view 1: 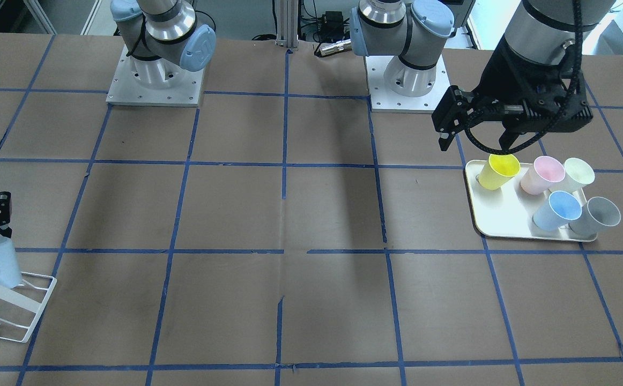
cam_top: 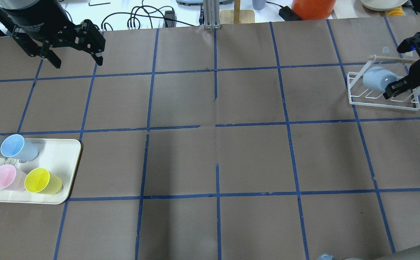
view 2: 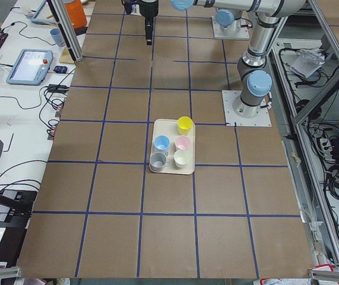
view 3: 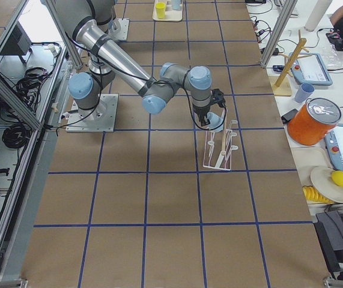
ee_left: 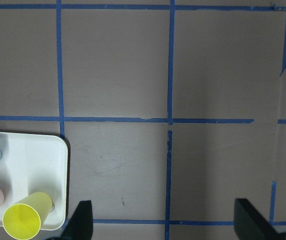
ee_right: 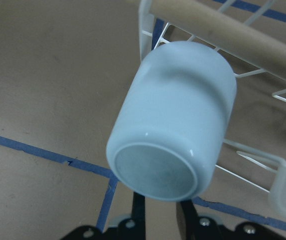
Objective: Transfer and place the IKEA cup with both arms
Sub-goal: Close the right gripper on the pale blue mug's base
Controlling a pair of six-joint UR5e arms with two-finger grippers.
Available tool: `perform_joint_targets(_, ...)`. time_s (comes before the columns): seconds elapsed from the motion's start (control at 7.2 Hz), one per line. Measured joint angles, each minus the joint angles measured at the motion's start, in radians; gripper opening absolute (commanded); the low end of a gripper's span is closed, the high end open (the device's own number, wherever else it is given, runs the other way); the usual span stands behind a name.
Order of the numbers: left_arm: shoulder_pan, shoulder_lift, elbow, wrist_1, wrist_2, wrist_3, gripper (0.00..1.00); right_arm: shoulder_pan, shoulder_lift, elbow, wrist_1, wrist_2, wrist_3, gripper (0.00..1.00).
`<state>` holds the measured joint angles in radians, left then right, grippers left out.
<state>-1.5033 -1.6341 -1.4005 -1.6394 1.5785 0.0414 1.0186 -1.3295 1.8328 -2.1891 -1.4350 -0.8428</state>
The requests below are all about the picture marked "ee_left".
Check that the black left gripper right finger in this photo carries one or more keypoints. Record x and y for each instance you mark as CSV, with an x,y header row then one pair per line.
x,y
250,224

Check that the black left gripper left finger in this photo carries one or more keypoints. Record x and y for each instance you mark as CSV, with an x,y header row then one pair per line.
x,y
80,225

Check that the yellow plastic cup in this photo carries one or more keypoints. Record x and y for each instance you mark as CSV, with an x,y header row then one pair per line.
x,y
24,219

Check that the cream plastic tray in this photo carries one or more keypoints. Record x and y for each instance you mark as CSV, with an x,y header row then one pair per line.
x,y
34,163

